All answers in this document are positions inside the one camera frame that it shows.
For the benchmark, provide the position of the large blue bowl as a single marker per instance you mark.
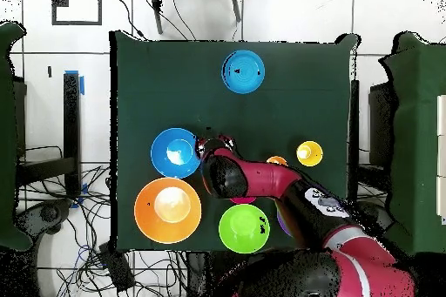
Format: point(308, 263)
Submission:
point(162, 164)

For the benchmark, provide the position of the shallow blue bowl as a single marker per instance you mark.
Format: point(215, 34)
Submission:
point(244, 81)

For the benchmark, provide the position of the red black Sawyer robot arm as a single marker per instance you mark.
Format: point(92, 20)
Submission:
point(264, 178)

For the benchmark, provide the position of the white boxes stack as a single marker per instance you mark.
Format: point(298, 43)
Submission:
point(441, 157)

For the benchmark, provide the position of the pink red bowl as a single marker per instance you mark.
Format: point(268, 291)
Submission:
point(243, 200)

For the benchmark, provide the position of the orange cup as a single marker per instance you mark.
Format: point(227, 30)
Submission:
point(277, 160)

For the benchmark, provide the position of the green bowl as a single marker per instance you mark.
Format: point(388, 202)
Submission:
point(240, 229)

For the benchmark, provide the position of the dark green tablecloth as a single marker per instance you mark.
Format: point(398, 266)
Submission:
point(296, 102)

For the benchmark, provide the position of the yellow cup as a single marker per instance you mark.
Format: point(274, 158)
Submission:
point(310, 153)

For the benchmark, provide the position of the large yellow bowl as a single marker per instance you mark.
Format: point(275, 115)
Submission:
point(146, 217)

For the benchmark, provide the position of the purple bowl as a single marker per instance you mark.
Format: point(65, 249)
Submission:
point(284, 224)

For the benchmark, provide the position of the black stand bar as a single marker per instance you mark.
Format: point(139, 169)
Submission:
point(72, 119)

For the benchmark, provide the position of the black power box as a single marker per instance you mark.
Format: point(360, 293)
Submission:
point(116, 269)

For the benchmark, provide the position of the black equipment stand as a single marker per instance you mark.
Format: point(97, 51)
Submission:
point(381, 126)

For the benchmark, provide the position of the dark grey chair with knob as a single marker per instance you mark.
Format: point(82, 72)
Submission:
point(50, 213)

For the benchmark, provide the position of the green cloth side table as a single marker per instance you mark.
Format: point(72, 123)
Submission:
point(7, 136)
point(418, 136)

